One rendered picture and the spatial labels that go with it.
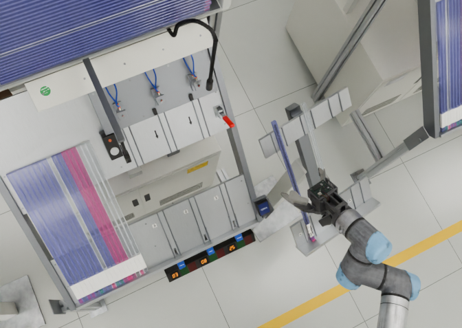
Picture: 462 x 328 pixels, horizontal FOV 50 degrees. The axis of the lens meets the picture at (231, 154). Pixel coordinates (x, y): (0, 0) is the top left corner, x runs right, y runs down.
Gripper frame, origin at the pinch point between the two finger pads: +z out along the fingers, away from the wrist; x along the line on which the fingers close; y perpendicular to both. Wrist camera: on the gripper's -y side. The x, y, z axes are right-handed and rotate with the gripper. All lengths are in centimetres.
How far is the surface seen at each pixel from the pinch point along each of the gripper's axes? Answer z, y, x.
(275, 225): 44, -85, -11
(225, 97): 23.8, 24.4, 7.1
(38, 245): 27, 8, 76
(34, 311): 70, -71, 104
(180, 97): 23.1, 33.5, 20.7
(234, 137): 20.0, 11.3, 8.9
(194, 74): 19.7, 40.9, 16.0
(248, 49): 120, -41, -56
